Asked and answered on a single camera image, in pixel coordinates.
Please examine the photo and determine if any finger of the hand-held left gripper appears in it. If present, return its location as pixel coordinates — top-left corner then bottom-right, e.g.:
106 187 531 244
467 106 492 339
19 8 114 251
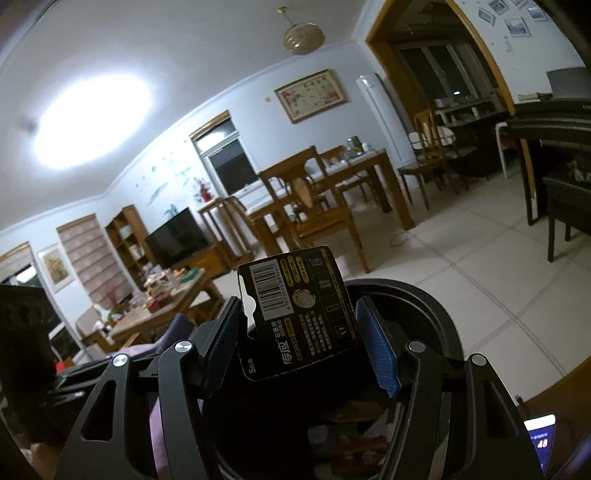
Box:
55 355 158 393

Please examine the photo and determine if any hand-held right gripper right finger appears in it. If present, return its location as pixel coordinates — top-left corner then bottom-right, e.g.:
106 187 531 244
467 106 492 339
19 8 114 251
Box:
355 295 543 480

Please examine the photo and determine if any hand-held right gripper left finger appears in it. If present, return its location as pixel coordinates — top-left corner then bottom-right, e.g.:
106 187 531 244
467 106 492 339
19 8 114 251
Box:
54 295 243 480

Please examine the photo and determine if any black round trash bin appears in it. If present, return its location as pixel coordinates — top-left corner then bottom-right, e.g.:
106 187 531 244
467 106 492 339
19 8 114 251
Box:
203 278 465 480

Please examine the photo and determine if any black battery card package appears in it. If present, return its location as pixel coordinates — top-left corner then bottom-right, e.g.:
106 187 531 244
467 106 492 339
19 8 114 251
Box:
237 246 363 381

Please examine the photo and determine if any grey sofa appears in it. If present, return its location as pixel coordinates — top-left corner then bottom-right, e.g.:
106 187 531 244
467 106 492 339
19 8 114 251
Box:
75 307 112 361

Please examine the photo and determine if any purple plastic bag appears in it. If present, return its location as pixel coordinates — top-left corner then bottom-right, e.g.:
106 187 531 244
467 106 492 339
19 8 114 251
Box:
150 314 199 358

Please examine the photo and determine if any cluttered wooden coffee table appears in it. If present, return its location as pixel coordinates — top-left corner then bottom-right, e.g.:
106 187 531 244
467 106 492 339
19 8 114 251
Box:
83 267 225 354

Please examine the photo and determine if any narrow striped window blind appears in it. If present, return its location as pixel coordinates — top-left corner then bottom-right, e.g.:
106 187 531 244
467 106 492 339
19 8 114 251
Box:
0 242 42 296

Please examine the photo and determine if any framed yellow flower painting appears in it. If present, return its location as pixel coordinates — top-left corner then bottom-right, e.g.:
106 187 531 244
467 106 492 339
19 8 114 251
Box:
38 243 75 294

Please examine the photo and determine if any wooden television stand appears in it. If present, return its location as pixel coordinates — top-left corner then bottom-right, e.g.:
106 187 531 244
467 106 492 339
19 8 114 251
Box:
171 244 232 278

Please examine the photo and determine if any wide striped window blind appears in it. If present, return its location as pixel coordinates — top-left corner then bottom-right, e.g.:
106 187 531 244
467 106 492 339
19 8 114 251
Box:
57 213 134 310

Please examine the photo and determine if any black flat television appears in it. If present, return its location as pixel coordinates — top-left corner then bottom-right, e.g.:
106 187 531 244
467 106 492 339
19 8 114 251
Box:
145 207 209 270

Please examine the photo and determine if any tall wooden side stand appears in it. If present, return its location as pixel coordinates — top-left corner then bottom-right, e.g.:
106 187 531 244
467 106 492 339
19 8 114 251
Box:
198 196 254 268

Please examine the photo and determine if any wooden display shelf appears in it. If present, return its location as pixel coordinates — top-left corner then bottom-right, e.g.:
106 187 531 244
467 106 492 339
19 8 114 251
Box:
105 205 158 282

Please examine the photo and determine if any wooden chair with oval back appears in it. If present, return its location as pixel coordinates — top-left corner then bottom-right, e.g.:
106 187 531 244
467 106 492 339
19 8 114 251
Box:
257 157 370 273

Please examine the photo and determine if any wooden framed window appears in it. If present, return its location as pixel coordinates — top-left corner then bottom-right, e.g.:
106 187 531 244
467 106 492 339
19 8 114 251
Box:
190 111 259 197

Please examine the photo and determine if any wooden dining table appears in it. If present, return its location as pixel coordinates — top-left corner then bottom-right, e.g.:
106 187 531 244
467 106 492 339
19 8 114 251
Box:
305 148 415 230

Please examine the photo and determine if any smartphone with lit screen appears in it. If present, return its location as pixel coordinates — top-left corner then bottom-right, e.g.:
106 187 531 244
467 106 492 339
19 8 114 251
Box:
524 414 557 476

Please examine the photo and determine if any wooden dining chair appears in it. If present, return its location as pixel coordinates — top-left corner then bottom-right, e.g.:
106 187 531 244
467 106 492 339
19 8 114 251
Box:
318 145 379 204

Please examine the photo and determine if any wooden chair with cushion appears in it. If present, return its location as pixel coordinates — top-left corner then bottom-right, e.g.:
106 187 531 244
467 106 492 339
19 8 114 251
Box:
398 108 476 210

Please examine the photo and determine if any bright round ceiling light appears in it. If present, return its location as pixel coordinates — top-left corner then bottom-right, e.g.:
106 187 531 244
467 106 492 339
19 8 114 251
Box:
37 71 153 169

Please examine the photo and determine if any white standing air conditioner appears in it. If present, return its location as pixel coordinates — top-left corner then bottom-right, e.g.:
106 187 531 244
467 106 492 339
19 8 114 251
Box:
355 73 416 164

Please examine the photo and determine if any white plastic stool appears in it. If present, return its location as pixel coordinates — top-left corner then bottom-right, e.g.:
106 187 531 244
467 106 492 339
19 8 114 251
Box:
495 121 520 180

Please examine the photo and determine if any black piano bench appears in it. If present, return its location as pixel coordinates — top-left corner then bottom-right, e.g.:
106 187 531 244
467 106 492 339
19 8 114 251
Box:
542 159 591 263

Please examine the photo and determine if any black upright piano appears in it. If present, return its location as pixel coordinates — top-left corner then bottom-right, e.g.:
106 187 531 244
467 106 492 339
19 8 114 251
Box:
505 99 591 227

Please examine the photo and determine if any gold pendant lamp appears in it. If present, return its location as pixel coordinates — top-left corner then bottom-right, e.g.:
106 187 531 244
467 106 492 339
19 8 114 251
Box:
277 7 325 55

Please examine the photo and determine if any grey laptop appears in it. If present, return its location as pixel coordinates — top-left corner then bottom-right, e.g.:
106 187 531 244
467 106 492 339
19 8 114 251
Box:
546 67 591 99

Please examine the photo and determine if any framed floral wall picture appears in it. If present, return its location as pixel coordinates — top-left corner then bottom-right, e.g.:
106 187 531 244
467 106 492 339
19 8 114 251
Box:
274 69 348 124

